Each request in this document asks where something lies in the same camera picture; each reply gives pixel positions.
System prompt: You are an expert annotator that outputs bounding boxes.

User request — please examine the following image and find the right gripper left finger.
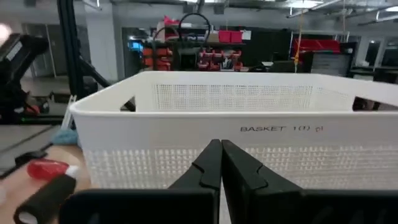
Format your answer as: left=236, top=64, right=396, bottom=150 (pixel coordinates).
left=169, top=139, right=222, bottom=191

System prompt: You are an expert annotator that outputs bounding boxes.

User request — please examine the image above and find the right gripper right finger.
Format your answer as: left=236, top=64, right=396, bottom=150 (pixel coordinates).
left=222, top=139, right=302, bottom=191

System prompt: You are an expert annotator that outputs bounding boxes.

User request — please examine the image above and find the red bottle with white cap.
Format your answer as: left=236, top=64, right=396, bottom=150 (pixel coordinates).
left=27, top=158, right=80, bottom=181

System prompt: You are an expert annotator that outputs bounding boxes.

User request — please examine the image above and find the black bandage roll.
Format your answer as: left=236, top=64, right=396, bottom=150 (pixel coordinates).
left=12, top=173, right=77, bottom=224

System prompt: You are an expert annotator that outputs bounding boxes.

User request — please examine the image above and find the white perforated plastic basket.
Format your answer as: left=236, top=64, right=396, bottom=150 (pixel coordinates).
left=68, top=70, right=398, bottom=190

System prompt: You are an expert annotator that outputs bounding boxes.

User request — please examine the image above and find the shelf with red bins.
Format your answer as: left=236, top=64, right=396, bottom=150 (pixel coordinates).
left=141, top=15, right=246, bottom=72

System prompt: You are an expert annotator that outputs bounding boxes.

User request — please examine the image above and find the teal patterned cloth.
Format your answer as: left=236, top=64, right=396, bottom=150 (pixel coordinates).
left=51, top=129, right=78, bottom=146

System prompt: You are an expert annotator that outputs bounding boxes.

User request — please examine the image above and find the yellow cable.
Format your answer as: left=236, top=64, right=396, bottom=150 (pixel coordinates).
left=294, top=12, right=304, bottom=73

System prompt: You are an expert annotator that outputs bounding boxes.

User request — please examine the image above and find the black aluminium table frame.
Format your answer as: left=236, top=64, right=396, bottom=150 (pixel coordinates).
left=57, top=0, right=111, bottom=100

